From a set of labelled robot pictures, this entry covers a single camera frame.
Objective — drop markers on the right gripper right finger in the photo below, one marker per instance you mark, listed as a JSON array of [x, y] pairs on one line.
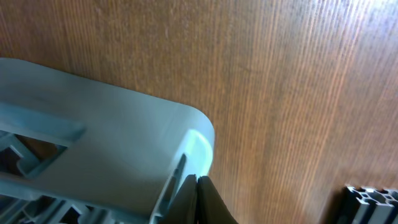
[[211, 208]]

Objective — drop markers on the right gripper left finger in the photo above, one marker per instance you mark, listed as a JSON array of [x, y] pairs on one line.
[[183, 207]]

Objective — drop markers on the grey plastic dishwasher rack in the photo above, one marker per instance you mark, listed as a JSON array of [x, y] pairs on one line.
[[122, 148]]

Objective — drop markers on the aluminium extrusion frame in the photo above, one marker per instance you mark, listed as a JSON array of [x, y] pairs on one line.
[[367, 205]]

